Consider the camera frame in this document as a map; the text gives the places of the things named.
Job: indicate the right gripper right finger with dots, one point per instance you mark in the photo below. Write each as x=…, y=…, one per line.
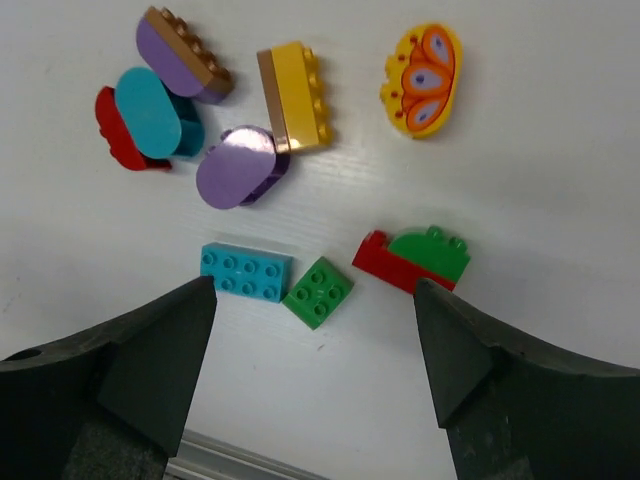
x=516, y=407

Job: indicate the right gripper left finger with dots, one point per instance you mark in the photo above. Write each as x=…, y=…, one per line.
x=111, y=401

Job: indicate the green half-round lego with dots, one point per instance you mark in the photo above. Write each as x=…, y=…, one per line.
x=434, y=250

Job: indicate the red rectangular lego brick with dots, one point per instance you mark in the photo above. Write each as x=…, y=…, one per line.
x=374, y=258

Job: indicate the green square lego plate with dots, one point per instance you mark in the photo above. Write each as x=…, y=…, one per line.
x=318, y=293

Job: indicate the red half-round lego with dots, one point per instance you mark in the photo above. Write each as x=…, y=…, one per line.
x=121, y=145

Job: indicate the teal oval lego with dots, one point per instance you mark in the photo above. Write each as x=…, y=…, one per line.
x=161, y=123

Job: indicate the teal flat lego plate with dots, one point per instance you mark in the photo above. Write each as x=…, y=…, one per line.
x=250, y=273

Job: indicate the purple oval lego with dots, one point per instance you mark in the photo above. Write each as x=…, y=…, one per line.
x=241, y=168

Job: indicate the yellow butterfly lego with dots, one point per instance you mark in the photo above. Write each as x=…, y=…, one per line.
x=421, y=79

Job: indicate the purple brown half-round lego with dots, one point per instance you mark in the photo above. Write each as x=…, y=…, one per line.
x=180, y=59

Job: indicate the yellow brown lego brick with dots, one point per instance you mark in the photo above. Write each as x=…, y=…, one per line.
x=294, y=95

